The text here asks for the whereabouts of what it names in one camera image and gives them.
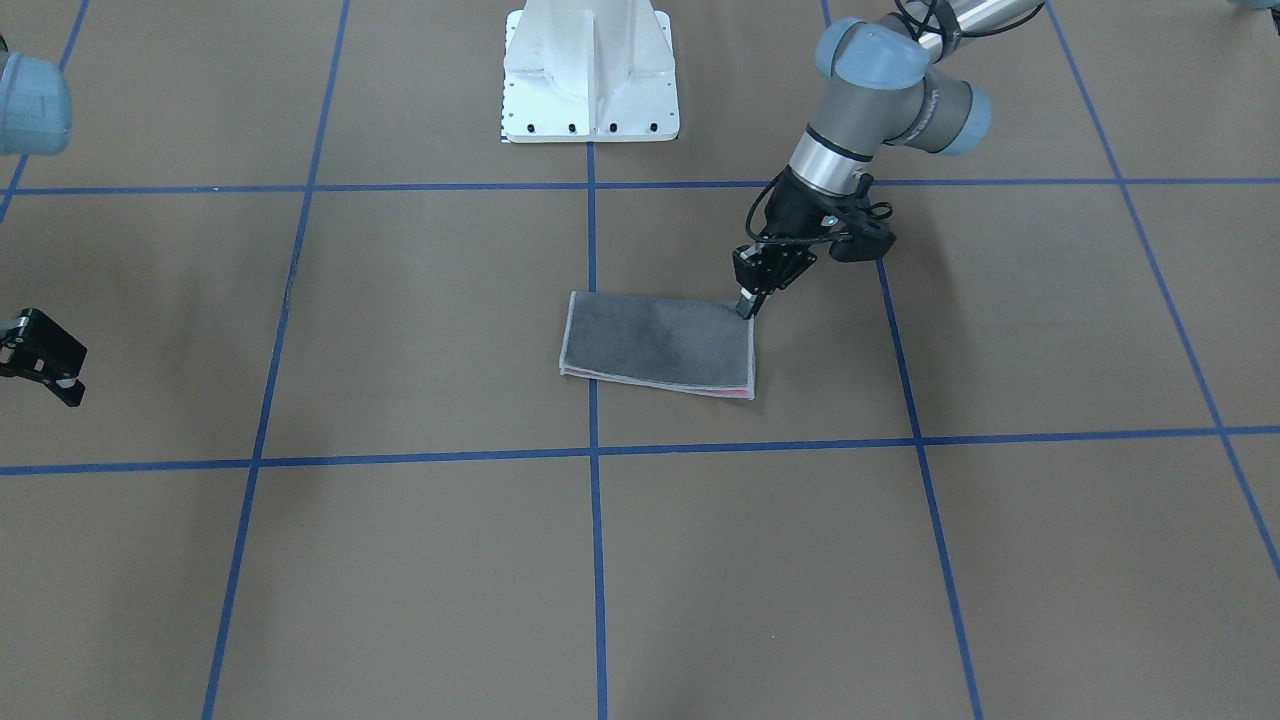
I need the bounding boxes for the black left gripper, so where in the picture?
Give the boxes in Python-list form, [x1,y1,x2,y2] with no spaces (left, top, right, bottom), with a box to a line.
[732,168,851,320]

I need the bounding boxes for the pink grey towel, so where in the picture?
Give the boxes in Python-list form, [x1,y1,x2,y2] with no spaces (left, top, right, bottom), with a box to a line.
[558,291,756,398]

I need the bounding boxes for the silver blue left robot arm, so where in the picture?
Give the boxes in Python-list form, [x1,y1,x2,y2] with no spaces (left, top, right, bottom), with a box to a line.
[733,1,1043,319]

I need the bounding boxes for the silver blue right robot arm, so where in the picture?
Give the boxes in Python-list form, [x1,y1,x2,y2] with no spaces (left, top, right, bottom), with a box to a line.
[1,44,73,156]

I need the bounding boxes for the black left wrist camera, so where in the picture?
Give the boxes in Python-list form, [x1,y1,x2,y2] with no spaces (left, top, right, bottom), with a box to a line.
[828,200,897,263]

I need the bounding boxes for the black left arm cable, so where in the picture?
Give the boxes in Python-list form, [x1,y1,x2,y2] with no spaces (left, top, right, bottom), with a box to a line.
[745,170,891,246]

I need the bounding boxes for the white pedestal column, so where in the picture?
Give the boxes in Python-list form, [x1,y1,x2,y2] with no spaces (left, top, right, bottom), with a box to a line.
[500,1,681,143]

